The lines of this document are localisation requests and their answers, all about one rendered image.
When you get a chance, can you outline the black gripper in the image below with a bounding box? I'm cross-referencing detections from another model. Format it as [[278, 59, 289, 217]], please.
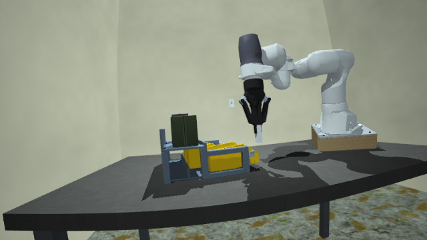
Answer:
[[239, 79, 271, 143]]

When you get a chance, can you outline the light blue metal shelf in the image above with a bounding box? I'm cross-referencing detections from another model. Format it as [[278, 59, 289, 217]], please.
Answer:
[[159, 129, 255, 185]]

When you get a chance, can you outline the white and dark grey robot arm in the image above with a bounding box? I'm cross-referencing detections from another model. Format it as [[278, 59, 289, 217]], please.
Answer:
[[238, 33, 362, 134]]

